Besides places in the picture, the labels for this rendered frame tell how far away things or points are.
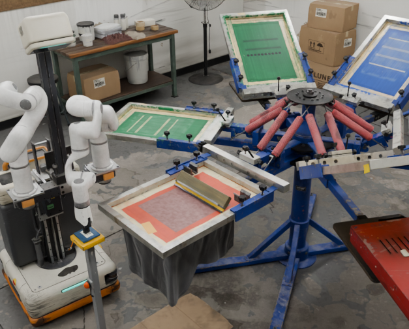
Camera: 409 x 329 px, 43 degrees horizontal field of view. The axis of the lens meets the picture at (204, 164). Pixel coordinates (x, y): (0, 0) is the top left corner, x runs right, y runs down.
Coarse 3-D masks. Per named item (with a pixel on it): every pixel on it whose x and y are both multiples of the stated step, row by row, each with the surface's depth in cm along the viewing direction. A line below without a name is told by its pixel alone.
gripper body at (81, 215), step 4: (76, 208) 258; (80, 208) 254; (84, 208) 255; (88, 208) 256; (76, 212) 259; (80, 212) 256; (84, 212) 254; (88, 212) 256; (76, 216) 261; (80, 216) 257; (84, 216) 255; (88, 216) 256; (80, 220) 259; (84, 220) 256; (92, 220) 259; (84, 224) 257
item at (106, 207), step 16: (208, 160) 328; (160, 176) 311; (176, 176) 316; (224, 176) 316; (240, 176) 310; (128, 192) 297; (144, 192) 302; (256, 192) 298; (112, 208) 282; (128, 224) 269; (208, 224) 268; (224, 224) 273; (144, 240) 258; (176, 240) 257; (192, 240) 260; (160, 256) 251
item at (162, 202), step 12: (204, 180) 313; (216, 180) 313; (168, 192) 302; (180, 192) 302; (132, 204) 292; (144, 204) 291; (156, 204) 291; (168, 204) 291; (180, 204) 291; (132, 216) 282; (144, 216) 281; (156, 216) 281
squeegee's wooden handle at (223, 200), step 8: (184, 176) 305; (192, 176) 302; (192, 184) 299; (200, 184) 296; (200, 192) 294; (208, 192) 291; (216, 192) 288; (216, 200) 286; (224, 200) 283; (224, 208) 283
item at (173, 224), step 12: (228, 192) 301; (192, 204) 291; (204, 204) 290; (168, 216) 281; (180, 216) 281; (192, 216) 281; (204, 216) 280; (156, 228) 271; (168, 228) 271; (180, 228) 271; (168, 240) 262
